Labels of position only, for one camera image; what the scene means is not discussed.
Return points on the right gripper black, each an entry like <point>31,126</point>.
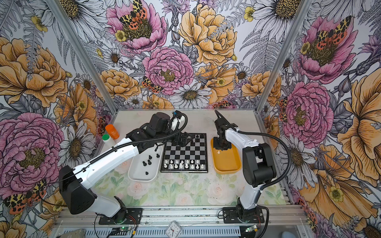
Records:
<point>216,145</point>

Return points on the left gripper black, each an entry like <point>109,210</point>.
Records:
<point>176,141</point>

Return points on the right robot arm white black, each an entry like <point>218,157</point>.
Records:
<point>257,166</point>

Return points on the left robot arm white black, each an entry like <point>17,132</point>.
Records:
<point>75,184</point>

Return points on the black white chess board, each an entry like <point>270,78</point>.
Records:
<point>191,158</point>

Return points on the yellow plastic tray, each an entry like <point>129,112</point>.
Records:
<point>225,161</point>

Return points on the white plastic tray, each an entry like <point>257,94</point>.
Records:
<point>145,166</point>

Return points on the orange bottle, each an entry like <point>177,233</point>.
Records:
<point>112,131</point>

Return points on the white bottle green cap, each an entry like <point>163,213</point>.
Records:
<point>108,141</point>

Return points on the small white clock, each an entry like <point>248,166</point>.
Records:
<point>173,230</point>

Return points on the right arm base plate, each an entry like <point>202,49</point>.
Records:
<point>238,215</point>

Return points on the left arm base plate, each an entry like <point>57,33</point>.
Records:
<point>126,216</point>

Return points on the aluminium frame rail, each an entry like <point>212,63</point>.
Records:
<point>185,216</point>

